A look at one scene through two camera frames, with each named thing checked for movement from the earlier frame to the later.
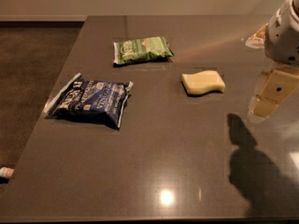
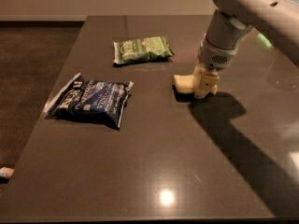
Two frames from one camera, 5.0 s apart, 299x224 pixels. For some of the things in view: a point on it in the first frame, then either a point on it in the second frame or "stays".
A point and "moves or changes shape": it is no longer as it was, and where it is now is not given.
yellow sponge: x=203 y=82 moves or changes shape
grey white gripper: x=282 y=39 to x=214 y=57
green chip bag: x=141 y=50 stays
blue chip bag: x=94 y=101 stays
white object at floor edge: x=6 y=173 stays
